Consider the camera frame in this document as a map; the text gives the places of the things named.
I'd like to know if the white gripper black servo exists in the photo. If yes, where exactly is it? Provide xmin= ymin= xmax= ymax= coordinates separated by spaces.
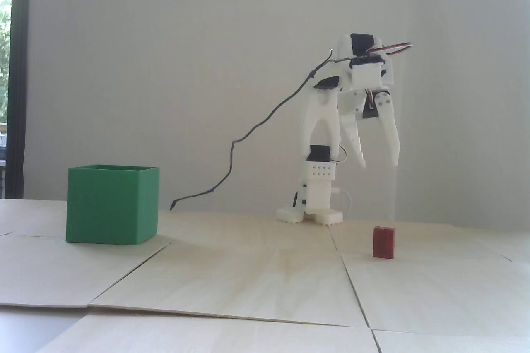
xmin=340 ymin=57 xmax=401 ymax=169

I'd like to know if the red block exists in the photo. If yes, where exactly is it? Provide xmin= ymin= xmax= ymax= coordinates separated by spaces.
xmin=372 ymin=226 xmax=395 ymax=259

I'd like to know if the white robot arm with base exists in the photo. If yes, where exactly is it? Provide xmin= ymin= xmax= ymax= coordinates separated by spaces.
xmin=277 ymin=33 xmax=393 ymax=227

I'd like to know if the green open box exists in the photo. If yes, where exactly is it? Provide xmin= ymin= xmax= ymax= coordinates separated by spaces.
xmin=66 ymin=164 xmax=160 ymax=246

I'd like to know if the white paper backdrop sheet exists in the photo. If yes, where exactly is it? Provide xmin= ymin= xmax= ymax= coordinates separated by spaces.
xmin=25 ymin=0 xmax=408 ymax=221

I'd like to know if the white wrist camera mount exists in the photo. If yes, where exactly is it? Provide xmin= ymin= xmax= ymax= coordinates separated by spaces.
xmin=350 ymin=54 xmax=385 ymax=90

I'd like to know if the white power cable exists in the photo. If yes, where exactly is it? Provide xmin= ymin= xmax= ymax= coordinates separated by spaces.
xmin=330 ymin=187 xmax=353 ymax=219

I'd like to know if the black camera cable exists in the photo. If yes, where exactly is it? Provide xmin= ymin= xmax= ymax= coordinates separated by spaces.
xmin=170 ymin=50 xmax=352 ymax=211

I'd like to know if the red white servo wire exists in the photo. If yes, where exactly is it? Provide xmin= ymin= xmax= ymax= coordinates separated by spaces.
xmin=364 ymin=42 xmax=414 ymax=58

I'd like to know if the dark window frame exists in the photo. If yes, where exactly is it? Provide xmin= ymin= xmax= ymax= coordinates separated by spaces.
xmin=5 ymin=0 xmax=32 ymax=199

